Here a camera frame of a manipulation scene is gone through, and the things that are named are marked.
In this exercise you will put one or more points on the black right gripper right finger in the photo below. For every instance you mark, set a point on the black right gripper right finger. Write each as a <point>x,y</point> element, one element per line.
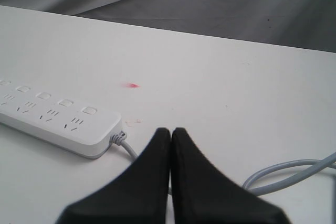
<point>202,194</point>

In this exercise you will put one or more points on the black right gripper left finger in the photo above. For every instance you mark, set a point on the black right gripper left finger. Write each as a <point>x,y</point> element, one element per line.
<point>138,195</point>

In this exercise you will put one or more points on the grey backdrop cloth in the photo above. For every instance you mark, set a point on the grey backdrop cloth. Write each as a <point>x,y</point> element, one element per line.
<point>306,24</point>

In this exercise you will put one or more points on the white power strip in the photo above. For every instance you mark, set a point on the white power strip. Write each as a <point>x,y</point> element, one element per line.
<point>79,127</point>

